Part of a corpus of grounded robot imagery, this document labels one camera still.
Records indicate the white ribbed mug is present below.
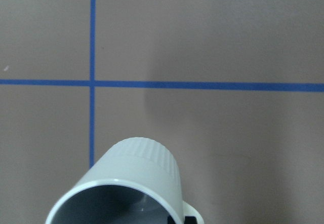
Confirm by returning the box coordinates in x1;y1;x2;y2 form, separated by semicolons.
46;137;204;223

